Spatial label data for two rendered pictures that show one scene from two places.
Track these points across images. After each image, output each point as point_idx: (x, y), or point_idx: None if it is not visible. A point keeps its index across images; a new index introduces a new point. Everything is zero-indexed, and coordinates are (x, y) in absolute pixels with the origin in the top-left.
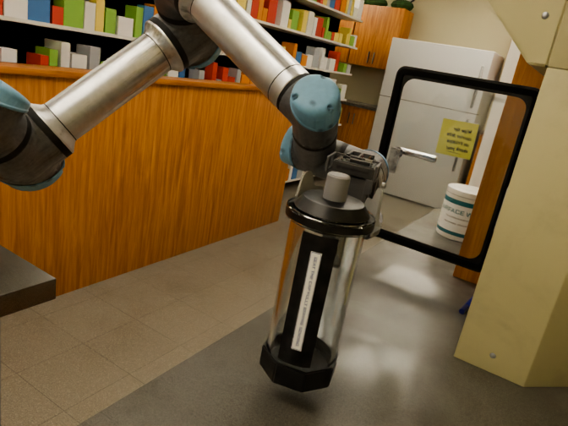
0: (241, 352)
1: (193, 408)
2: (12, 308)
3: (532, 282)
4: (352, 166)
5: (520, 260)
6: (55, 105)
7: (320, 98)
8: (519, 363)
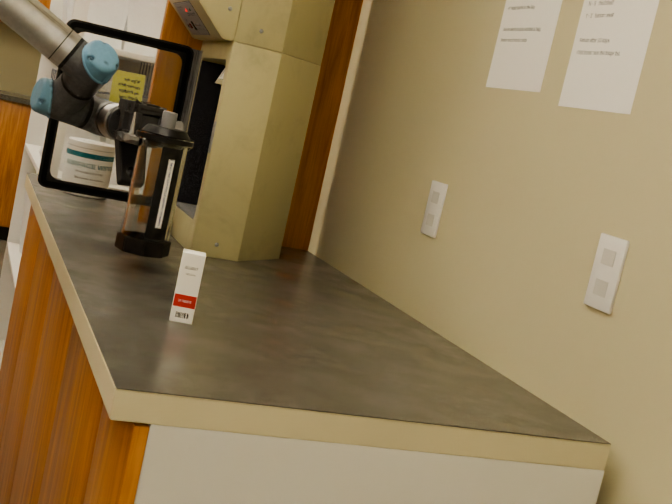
0: (84, 258)
1: (109, 276)
2: None
3: (237, 185)
4: (151, 108)
5: (228, 171)
6: None
7: (109, 59)
8: (233, 244)
